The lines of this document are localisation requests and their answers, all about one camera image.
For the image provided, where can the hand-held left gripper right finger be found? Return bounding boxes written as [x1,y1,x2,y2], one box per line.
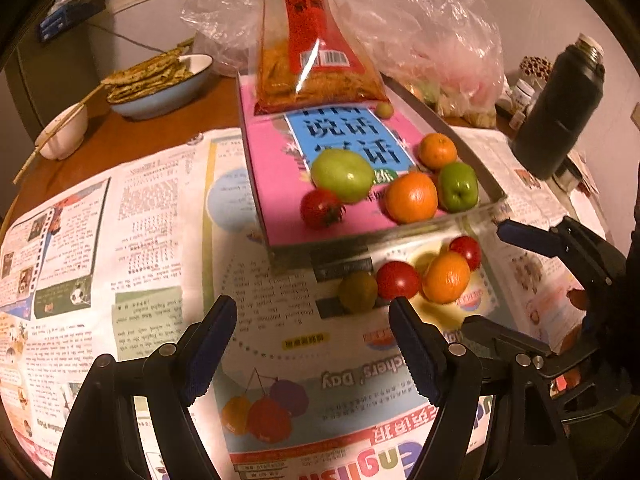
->
[389,296,573,480]

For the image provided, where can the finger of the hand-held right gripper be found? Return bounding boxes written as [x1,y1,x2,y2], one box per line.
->
[462,314,556,378]
[496,216,628,301]

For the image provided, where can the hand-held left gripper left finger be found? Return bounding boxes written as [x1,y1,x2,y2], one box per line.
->
[52,295,238,480]

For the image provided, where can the dark red round fruit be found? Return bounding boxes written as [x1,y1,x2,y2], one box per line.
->
[376,260,422,301]

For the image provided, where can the large orange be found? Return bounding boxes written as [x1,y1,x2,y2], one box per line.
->
[384,171,439,225]

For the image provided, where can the small orange tangerine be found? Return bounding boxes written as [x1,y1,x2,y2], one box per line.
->
[418,133,458,170]

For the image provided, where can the grey cardboard box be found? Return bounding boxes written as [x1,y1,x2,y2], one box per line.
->
[235,72,508,281]

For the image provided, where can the large light green fruit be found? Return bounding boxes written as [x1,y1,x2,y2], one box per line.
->
[311,149,376,204]

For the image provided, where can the bright red round fruit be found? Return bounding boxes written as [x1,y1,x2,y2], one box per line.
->
[448,235,482,272]

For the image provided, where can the medium orange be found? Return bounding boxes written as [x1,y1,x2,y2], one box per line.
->
[422,251,472,304]

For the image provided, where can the green apple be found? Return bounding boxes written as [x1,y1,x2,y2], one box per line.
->
[438,162,479,212]

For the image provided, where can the olive green round fruit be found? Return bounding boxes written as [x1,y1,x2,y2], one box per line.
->
[338,271,379,313]

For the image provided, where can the black thermos bottle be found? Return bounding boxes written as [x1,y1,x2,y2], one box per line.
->
[511,32,606,181]

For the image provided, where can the colourful printed newspaper sheet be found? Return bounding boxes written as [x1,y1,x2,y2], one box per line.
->
[107,127,501,480]

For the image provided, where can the red cherry tomato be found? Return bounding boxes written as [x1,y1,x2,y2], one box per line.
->
[300,188,346,230]

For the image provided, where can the pink book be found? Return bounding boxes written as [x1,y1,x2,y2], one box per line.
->
[239,80,453,247]

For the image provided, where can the clear plastic bag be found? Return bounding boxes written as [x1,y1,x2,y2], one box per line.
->
[180,0,506,128]

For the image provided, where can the blue enamel bowl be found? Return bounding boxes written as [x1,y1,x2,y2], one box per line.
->
[106,54,215,122]

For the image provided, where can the white bowl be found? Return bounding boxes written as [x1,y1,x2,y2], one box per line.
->
[36,102,90,161]

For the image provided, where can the wooden chopsticks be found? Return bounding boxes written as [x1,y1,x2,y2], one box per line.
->
[12,85,107,186]

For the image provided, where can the snack bag with red label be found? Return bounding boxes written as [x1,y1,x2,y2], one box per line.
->
[254,0,390,116]

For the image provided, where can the stack of flat pancakes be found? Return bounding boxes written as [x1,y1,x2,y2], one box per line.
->
[101,47,196,103]

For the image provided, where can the blue carton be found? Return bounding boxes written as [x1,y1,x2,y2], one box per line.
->
[37,2,108,43]

